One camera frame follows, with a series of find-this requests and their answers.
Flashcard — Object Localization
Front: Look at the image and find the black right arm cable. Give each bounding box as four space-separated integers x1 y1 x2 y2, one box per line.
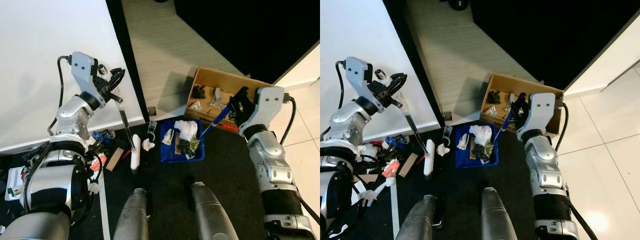
279 95 297 147
555 102 570 153

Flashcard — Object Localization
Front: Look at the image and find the crumpled white tissue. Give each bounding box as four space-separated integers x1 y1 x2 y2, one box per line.
469 125 494 147
174 120 199 142

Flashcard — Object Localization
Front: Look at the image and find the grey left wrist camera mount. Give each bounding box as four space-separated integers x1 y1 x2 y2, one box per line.
70 51 107 109
345 56 382 109

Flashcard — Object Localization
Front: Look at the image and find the grey left robot leg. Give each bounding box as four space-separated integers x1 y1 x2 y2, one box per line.
395 194 443 240
114 188 151 240

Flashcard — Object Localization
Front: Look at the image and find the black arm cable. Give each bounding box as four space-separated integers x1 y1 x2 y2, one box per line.
47 55 72 137
555 102 570 153
334 60 349 108
279 95 297 147

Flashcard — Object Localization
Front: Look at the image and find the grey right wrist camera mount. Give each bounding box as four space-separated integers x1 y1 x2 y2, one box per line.
516 92 559 143
238 86 286 139

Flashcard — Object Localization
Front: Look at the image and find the grey robot leg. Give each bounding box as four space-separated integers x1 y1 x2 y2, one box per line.
190 181 240 240
480 187 519 240
114 188 151 240
395 194 443 240

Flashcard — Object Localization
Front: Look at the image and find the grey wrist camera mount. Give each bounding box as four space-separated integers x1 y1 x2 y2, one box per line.
238 86 286 139
70 51 107 109
516 92 559 143
345 56 382 109

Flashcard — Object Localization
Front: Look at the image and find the white and green device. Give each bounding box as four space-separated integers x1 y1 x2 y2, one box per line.
4 167 27 202

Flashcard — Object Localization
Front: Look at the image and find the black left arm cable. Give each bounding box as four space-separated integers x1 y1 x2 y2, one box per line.
47 55 72 137
334 60 349 108

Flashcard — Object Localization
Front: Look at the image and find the dark trash clump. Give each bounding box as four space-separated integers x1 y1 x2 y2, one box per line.
177 137 202 155
471 142 496 161

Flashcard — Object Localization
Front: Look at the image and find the black broom with white head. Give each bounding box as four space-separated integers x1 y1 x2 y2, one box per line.
99 64 143 172
375 69 436 177

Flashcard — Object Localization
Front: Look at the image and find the brown cardboard piece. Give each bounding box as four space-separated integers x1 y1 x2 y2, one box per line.
105 147 125 172
399 152 420 179

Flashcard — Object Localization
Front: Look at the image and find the brown cardboard box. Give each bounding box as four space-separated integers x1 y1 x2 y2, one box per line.
480 72 565 137
185 66 274 134

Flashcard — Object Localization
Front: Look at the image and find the blue plastic dustpan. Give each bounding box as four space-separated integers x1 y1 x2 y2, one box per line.
455 113 516 169
160 107 234 164

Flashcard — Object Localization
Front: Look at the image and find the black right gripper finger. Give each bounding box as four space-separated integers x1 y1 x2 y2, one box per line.
228 87 251 108
510 93 530 112

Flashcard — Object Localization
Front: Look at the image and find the grey right robot leg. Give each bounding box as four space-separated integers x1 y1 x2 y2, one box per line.
480 187 519 240
190 181 240 240

